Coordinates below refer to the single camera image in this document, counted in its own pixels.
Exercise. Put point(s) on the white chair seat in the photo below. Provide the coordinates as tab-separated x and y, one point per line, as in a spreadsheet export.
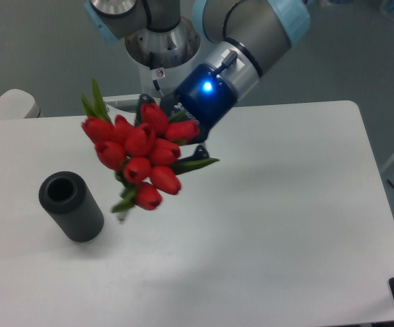
18	104

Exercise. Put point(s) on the red tulip bouquet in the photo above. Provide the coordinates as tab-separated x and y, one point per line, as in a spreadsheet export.
145	159

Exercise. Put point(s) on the dark grey ribbed vase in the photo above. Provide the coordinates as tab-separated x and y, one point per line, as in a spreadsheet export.
67	199

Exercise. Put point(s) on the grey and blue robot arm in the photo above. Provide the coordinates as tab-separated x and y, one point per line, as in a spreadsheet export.
239	40

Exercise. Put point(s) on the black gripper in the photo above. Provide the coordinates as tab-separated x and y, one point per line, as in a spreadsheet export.
206	97

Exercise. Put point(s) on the white pedestal base bracket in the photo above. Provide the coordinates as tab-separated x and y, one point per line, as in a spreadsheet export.
122	103

